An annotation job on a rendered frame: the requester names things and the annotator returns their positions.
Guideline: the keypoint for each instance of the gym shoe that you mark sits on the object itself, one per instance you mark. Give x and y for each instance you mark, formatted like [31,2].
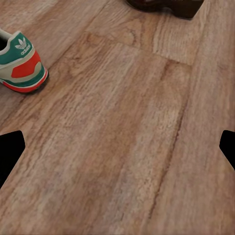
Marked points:
[21,68]

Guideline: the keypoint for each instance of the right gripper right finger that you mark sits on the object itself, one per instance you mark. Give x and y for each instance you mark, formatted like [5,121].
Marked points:
[227,146]

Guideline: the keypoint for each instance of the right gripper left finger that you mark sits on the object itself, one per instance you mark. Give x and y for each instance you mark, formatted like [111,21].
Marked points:
[12,146]

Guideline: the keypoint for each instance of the sandal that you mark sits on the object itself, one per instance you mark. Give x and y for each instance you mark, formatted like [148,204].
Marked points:
[182,8]

